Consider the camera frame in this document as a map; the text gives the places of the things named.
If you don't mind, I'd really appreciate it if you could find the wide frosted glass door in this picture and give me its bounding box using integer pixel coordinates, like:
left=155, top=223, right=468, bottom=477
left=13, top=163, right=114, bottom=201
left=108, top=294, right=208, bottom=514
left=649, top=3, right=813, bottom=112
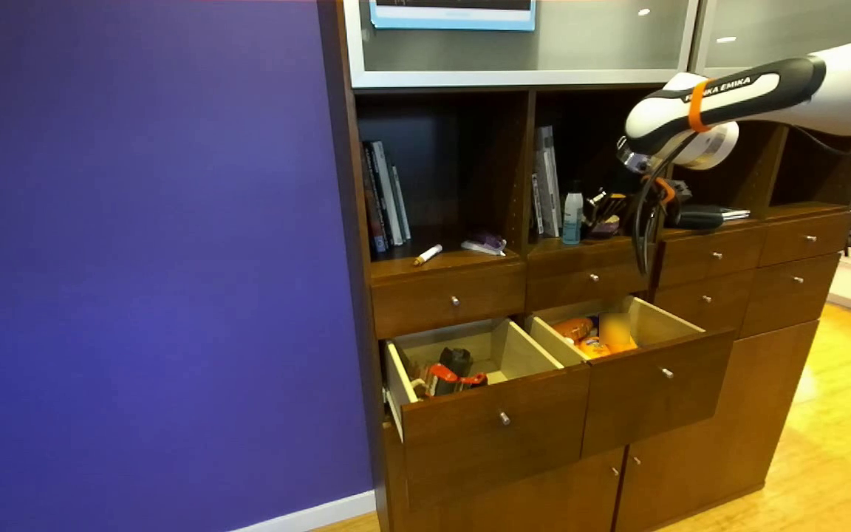
left=338, top=0, right=700, bottom=90

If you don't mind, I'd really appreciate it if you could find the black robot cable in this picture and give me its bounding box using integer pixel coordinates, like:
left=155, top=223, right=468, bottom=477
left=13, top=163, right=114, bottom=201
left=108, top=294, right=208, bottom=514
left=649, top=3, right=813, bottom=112
left=629, top=170, right=684, bottom=284

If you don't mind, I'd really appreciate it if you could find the purple and white object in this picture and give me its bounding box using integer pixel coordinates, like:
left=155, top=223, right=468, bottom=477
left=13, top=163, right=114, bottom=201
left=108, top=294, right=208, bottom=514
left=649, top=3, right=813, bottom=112
left=457, top=232, right=510, bottom=260

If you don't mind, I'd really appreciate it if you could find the narrow frosted glass door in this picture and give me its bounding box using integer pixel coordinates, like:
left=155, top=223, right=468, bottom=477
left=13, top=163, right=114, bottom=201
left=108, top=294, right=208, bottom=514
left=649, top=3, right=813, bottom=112
left=689, top=0, right=851, bottom=83

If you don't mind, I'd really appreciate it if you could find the wooden cabinet door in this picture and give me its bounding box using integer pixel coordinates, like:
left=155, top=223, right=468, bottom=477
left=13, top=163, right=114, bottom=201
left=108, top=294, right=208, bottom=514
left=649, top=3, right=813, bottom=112
left=380, top=446, right=629, bottom=532
left=610, top=319, right=822, bottom=532

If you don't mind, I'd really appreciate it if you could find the round orange brown item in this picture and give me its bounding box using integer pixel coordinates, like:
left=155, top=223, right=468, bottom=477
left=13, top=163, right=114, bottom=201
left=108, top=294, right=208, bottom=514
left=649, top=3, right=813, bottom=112
left=553, top=316, right=596, bottom=346

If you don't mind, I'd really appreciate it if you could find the orange and black tool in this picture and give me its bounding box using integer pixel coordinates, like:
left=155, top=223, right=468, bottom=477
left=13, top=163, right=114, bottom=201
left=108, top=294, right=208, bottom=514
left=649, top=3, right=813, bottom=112
left=423, top=361, right=492, bottom=398

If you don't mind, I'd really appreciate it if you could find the open drawer holding tools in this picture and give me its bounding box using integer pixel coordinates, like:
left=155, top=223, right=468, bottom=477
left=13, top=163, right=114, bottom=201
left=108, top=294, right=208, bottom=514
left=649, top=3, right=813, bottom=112
left=380, top=316, right=594, bottom=497

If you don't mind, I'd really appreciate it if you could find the closed wooden drawer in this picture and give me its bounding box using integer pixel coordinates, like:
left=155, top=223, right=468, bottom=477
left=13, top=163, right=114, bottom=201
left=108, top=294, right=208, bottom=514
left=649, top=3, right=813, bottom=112
left=656, top=226, right=765, bottom=288
left=653, top=275, right=758, bottom=336
left=754, top=205, right=851, bottom=269
left=368, top=260, right=528, bottom=340
left=526, top=241, right=656, bottom=312
left=740, top=250, right=838, bottom=336

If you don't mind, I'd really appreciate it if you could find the dark leaning book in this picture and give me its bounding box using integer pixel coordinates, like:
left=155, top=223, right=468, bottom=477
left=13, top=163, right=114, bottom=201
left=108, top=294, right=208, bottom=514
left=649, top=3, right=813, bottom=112
left=359, top=140, right=389, bottom=260

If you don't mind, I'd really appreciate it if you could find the short thin book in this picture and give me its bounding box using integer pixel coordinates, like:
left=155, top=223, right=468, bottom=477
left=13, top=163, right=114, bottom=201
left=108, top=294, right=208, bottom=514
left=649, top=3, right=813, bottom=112
left=528, top=170, right=547, bottom=237

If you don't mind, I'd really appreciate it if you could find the small black object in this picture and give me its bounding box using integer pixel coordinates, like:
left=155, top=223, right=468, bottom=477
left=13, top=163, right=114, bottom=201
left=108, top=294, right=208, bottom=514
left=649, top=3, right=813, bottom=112
left=437, top=346, right=476, bottom=377

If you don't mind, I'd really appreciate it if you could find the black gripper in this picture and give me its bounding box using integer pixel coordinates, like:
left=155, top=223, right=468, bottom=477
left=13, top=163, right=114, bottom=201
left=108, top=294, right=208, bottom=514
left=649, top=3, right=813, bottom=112
left=585, top=167, right=692, bottom=226

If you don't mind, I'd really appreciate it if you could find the dark wooden cabinet unit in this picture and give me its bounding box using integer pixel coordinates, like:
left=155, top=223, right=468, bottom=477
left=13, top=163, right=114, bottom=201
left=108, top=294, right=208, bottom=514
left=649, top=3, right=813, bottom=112
left=331, top=0, right=851, bottom=532

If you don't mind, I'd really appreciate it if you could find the open drawer holding bottles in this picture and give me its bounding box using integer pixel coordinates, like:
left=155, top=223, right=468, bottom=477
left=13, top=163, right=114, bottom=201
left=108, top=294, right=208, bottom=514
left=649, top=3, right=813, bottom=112
left=523, top=293, right=739, bottom=455

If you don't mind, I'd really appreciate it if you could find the black zip case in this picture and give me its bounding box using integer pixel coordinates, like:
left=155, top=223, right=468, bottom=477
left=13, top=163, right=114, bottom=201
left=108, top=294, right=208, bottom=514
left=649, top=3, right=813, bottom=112
left=674, top=204, right=730, bottom=232

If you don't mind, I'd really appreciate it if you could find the thin grey book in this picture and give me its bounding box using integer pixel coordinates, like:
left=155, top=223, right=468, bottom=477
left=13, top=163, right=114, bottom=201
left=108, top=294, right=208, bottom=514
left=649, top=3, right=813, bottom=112
left=389, top=163, right=417, bottom=244

